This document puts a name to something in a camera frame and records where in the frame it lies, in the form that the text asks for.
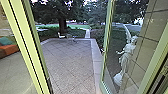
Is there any white outdoor chair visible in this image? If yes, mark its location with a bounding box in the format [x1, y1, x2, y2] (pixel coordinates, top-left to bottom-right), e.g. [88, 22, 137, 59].
[56, 31, 67, 41]

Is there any grey metal outdoor chair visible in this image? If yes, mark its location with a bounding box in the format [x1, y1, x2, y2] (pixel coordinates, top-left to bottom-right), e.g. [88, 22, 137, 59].
[66, 32, 80, 45]

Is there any large dark tree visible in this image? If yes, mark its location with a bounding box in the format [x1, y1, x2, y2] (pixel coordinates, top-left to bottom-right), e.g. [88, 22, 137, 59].
[29, 0, 111, 35]

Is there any green framed glass door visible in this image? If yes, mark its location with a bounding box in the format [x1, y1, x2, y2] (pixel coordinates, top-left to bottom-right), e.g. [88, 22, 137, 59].
[0, 0, 53, 94]
[98, 0, 168, 94]

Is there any orange outdoor bench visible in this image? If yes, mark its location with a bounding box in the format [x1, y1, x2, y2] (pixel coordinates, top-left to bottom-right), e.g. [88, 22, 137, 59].
[0, 44, 20, 60]

